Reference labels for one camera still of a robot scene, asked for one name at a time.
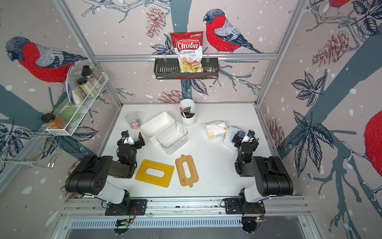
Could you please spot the red Chuba chips bag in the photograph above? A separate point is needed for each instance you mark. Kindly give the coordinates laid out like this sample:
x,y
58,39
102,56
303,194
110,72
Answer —
x,y
189,49

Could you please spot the white wire spice rack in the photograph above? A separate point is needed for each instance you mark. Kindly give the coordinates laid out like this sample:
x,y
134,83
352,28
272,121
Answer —
x,y
77,97

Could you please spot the bamboo tissue box lid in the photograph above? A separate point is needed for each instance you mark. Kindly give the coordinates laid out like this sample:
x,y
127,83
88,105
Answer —
x,y
187,171

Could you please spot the white rectangular bin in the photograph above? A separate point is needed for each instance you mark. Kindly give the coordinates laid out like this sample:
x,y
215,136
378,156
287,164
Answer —
x,y
157,125

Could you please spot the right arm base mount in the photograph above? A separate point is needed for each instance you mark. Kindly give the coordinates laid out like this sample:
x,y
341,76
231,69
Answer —
x,y
236,206

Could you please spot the yellow plastic lid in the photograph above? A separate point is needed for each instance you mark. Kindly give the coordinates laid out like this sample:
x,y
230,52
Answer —
x,y
155,173

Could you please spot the clear plastic tissue box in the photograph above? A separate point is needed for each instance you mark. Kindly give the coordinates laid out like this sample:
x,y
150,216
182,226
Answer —
x,y
173,138

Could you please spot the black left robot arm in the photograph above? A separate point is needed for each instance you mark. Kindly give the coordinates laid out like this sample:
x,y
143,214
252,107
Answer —
x,y
90,175

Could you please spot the beige spice bottle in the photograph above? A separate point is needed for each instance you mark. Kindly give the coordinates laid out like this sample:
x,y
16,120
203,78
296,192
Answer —
x,y
87,87
87,73

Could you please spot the blue white tissue pack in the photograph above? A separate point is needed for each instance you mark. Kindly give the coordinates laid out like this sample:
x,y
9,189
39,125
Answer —
x,y
231,132

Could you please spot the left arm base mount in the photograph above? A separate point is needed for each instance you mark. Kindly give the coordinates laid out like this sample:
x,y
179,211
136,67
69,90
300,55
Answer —
x,y
128,207

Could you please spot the metal wire hook rack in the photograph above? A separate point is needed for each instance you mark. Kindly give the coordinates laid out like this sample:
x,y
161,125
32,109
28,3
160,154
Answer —
x,y
29,149

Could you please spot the black wire wall basket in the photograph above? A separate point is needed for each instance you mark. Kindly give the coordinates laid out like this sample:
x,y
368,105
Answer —
x,y
169,69

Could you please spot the white pen holder cup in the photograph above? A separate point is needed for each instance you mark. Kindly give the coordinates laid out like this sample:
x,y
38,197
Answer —
x,y
187,109

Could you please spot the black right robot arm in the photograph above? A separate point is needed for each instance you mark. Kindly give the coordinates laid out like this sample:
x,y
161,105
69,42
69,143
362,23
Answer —
x,y
270,175

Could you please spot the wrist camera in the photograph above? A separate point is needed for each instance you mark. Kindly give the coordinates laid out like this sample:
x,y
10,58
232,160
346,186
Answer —
x,y
249,137
126,138

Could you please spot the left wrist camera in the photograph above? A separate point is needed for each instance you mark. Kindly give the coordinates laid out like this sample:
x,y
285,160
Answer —
x,y
126,138

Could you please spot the beige spice bottle front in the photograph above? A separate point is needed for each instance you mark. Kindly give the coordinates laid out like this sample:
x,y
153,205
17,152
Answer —
x,y
87,87

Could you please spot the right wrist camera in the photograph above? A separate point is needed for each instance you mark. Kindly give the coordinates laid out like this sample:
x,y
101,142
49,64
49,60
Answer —
x,y
249,137

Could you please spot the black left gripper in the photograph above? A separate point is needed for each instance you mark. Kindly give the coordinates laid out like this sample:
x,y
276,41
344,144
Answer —
x,y
138,145

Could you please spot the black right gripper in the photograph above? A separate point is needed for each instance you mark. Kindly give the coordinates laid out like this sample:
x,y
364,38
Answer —
x,y
238,140

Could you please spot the clear jar with candies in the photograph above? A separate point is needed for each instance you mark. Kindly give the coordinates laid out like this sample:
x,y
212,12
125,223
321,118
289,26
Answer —
x,y
133,120

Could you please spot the orange spice jar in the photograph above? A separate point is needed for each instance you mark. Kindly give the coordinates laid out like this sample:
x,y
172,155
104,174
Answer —
x,y
54,122

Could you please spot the beige spice bottle back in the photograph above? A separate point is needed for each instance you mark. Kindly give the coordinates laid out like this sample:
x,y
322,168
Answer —
x,y
87,73

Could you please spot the green jar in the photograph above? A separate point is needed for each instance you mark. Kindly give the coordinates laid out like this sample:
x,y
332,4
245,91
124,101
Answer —
x,y
67,112

